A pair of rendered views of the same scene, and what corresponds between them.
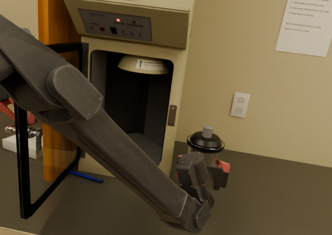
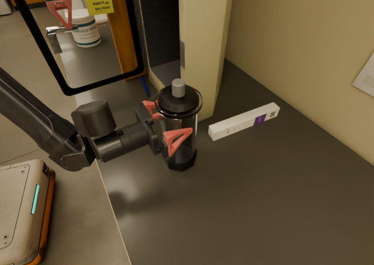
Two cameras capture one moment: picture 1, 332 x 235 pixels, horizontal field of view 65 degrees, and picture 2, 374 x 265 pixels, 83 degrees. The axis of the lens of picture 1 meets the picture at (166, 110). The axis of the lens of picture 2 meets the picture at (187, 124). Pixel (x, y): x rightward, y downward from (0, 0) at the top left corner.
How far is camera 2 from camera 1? 0.65 m
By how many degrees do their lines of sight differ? 53
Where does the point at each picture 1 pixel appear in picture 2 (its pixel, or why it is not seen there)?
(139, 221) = not seen: hidden behind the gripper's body
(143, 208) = not seen: hidden behind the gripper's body
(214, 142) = (169, 104)
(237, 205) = (222, 187)
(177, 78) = (182, 3)
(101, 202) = (128, 110)
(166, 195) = (23, 123)
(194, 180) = (80, 128)
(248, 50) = not seen: outside the picture
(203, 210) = (74, 157)
